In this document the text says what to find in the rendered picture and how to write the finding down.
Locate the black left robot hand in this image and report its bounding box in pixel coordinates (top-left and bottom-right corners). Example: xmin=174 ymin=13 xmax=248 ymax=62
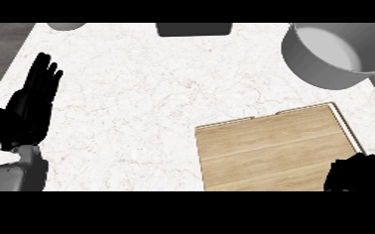
xmin=0 ymin=52 xmax=65 ymax=153

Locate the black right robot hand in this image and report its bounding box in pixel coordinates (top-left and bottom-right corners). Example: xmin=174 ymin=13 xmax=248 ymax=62
xmin=322 ymin=152 xmax=375 ymax=192

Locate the wooden tray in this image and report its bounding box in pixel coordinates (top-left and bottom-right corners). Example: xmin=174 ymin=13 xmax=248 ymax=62
xmin=194 ymin=101 xmax=368 ymax=192

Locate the grey metal pot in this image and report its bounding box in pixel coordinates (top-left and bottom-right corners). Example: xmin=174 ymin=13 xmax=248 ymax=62
xmin=281 ymin=22 xmax=375 ymax=91

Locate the dark grey appliance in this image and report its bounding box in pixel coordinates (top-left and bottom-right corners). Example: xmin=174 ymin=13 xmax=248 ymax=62
xmin=0 ymin=22 xmax=37 ymax=80

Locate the grey round object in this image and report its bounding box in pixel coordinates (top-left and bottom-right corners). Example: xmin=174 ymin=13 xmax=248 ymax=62
xmin=46 ymin=22 xmax=89 ymax=32

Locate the dark grey box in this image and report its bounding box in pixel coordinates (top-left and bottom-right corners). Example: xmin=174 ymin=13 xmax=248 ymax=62
xmin=155 ymin=22 xmax=235 ymax=38

